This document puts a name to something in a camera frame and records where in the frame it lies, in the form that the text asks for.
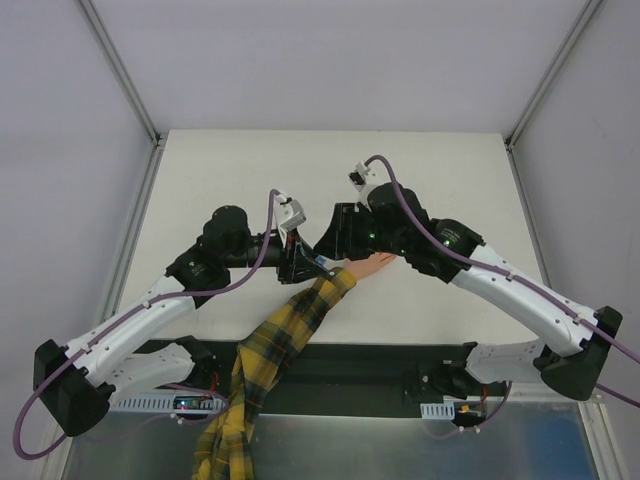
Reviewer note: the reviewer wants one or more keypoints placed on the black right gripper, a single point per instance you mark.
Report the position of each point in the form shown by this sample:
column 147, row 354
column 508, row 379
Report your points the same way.
column 351, row 232

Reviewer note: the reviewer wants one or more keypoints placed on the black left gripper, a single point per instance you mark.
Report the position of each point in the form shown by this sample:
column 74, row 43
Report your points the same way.
column 286, row 257

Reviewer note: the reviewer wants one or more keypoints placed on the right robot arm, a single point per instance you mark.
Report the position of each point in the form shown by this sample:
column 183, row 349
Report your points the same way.
column 572, row 340

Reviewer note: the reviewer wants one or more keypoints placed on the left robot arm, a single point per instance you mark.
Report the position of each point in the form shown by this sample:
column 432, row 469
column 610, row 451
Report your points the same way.
column 79, row 381

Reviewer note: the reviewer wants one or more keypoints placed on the mannequin hand with nails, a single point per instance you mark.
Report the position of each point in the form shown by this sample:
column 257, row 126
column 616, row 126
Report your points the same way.
column 361, row 269

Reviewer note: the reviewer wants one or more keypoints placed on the yellow plaid shirt sleeve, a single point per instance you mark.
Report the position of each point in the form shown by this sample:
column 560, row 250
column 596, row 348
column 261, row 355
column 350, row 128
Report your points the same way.
column 223, row 450

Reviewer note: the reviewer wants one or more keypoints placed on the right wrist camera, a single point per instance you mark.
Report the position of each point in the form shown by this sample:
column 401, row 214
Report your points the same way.
column 362, row 178

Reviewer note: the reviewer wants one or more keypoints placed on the left white cable duct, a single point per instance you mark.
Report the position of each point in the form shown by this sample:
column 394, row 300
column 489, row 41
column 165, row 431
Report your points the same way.
column 168, row 402

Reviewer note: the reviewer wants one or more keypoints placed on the white cable duct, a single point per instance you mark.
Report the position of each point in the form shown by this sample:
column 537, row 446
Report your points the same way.
column 448, row 410
column 168, row 402

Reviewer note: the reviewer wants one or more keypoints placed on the left aluminium frame post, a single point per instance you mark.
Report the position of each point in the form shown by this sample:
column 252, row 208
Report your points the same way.
column 116, row 65

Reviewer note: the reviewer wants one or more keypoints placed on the aluminium frame post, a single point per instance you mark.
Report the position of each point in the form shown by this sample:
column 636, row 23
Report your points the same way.
column 116, row 65
column 578, row 29

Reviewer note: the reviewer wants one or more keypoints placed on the right white cable duct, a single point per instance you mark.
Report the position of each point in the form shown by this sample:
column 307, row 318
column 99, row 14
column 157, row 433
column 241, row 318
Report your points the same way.
column 448, row 410

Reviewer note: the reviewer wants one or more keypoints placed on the right aluminium frame post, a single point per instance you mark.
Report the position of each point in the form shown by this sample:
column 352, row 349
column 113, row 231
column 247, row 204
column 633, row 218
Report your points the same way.
column 578, row 29

